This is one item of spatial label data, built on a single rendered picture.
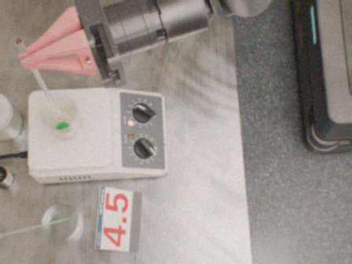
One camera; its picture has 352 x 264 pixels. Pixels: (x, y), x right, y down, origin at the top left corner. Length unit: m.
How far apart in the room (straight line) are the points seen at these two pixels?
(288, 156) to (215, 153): 0.80
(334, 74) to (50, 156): 0.75
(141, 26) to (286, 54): 1.24
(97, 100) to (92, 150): 0.08
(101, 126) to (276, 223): 0.91
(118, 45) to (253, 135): 1.17
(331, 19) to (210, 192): 0.66
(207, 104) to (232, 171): 0.11
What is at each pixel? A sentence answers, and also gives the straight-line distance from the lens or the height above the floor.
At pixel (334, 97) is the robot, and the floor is 0.36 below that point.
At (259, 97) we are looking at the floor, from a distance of 1.92.
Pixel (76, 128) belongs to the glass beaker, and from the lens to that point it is 0.99.
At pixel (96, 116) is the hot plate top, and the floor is 0.84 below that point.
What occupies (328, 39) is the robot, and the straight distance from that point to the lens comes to 1.60.
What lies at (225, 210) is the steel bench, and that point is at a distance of 1.08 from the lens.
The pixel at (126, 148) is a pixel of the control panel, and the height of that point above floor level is 0.81.
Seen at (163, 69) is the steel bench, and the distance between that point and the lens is 1.14.
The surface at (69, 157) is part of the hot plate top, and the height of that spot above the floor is 0.84.
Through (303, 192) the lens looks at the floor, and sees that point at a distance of 1.87.
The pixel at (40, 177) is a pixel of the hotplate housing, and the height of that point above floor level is 0.81.
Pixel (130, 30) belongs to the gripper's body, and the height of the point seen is 1.14.
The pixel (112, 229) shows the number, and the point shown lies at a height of 0.77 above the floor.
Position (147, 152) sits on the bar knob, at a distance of 1.04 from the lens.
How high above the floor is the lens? 1.82
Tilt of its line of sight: 75 degrees down
